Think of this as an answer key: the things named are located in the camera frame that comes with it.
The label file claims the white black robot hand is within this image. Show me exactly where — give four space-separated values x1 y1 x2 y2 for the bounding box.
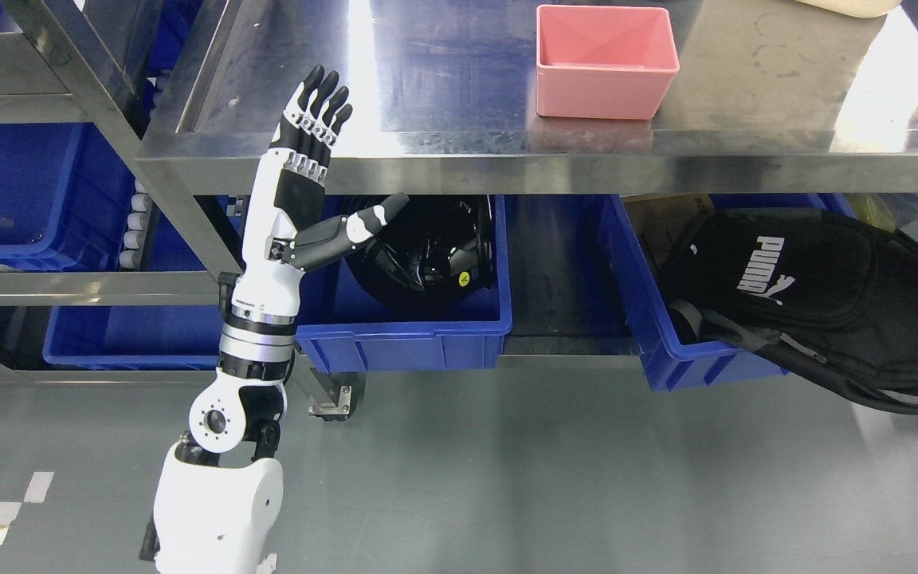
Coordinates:
233 65 410 326

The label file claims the pink plastic storage box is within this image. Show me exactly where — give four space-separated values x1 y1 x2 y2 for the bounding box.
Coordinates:
535 4 679 120

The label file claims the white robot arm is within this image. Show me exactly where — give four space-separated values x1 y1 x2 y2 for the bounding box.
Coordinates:
139 65 408 573

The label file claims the steel shelf rack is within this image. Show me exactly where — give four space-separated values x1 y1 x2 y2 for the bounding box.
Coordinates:
0 0 225 383

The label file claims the blue bin on left shelf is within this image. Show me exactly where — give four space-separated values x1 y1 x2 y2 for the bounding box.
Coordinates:
0 124 134 272

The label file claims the stainless steel table cart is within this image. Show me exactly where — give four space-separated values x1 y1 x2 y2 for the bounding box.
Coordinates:
0 0 918 423

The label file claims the black glossy helmet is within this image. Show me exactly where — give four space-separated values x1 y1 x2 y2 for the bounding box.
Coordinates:
346 194 496 316

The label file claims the blue bin with helmet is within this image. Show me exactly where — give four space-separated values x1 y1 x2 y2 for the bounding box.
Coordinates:
298 195 513 373

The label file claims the lower blue bin left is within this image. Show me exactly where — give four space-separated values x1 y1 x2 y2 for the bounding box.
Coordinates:
41 284 222 371

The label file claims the blue bin with backpack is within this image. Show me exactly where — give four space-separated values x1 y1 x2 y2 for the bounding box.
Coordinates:
594 193 858 392

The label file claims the black Puma backpack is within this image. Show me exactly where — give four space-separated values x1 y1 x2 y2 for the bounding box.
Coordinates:
658 208 918 415

